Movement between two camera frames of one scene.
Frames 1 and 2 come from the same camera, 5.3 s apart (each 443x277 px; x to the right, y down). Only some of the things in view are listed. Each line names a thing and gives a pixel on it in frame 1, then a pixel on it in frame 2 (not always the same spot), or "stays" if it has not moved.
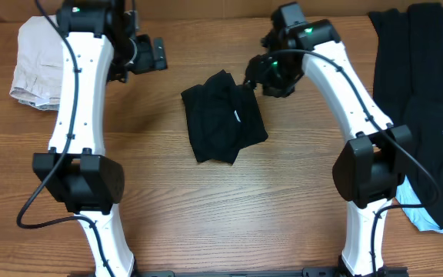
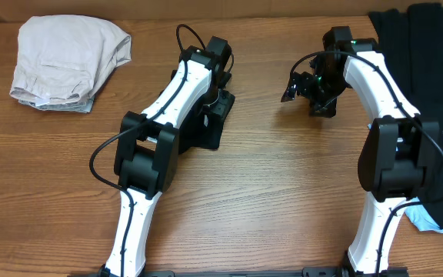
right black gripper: (252, 71) → (306, 86)
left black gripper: (159, 54) → (217, 125)
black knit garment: (414, 88) stays
